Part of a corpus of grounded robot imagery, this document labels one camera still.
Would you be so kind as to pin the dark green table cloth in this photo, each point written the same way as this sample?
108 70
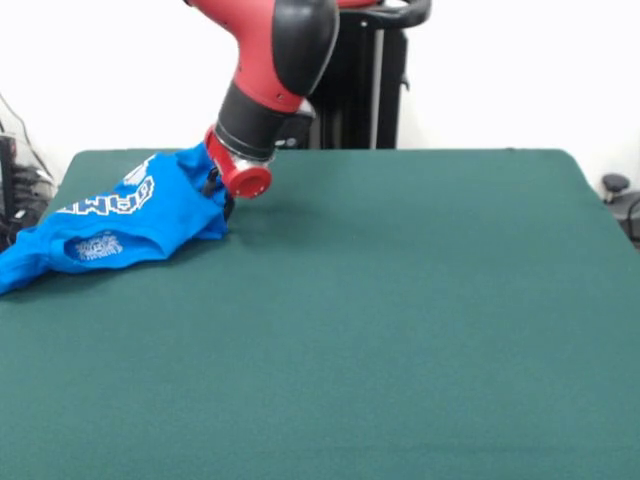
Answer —
400 325

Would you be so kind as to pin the black electronics box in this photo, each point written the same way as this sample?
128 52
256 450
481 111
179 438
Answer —
6 175

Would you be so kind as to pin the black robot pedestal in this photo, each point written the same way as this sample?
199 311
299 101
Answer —
360 90

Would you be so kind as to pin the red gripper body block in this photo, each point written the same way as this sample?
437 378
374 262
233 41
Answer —
240 175

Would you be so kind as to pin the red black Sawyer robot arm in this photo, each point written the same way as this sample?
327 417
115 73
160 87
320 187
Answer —
280 75

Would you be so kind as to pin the blue printed t-shirt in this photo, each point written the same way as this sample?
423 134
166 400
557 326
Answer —
125 225

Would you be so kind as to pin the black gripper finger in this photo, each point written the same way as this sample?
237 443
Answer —
228 207
210 182

